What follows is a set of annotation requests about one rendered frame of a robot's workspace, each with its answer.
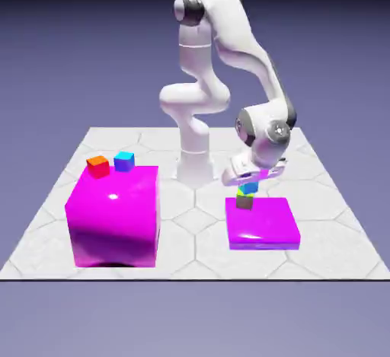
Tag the small blue cube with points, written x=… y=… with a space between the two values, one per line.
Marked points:
x=249 y=187

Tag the large magenta box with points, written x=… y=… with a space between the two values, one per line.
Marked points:
x=112 y=217

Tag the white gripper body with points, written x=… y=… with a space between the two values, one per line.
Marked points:
x=243 y=174

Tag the flat purple box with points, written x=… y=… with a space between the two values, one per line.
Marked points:
x=262 y=224

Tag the small orange cube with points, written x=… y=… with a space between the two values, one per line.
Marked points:
x=98 y=166

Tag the small brown cube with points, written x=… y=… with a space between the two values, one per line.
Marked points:
x=244 y=202

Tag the small cyan cube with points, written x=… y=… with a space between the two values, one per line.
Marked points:
x=124 y=161

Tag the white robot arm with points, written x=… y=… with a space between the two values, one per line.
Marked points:
x=201 y=89

